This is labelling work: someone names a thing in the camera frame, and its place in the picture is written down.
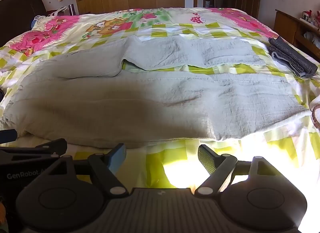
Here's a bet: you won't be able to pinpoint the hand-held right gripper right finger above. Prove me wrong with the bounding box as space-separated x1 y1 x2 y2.
194 145 282 197

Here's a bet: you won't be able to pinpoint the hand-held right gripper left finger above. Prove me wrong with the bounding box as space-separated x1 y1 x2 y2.
45 143 129 198

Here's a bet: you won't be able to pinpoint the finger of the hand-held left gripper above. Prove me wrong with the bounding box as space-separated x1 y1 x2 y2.
0 129 18 145
0 138 68 165

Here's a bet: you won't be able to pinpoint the light grey pants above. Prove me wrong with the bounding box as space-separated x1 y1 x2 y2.
3 35 312 148

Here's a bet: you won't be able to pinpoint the orange purple printed cloth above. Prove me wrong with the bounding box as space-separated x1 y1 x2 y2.
0 197 8 233

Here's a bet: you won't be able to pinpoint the pink brown-rimmed object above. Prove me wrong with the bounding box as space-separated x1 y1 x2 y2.
309 99 320 129

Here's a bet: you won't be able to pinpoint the dark brown headboard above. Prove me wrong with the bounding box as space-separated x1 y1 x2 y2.
0 0 48 47

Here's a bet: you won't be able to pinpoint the folded dark grey cloth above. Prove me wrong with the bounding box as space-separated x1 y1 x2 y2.
268 36 318 78

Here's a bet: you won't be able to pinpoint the white bag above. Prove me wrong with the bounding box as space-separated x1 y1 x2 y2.
46 6 68 18

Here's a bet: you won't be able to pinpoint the checked cartoon printed blanket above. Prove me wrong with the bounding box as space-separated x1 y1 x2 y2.
0 7 320 233

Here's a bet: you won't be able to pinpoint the wooden bedside cabinet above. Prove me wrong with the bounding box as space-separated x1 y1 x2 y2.
273 9 320 59

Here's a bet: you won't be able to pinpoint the white crumpled cloth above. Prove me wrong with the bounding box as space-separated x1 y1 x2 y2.
303 31 320 46

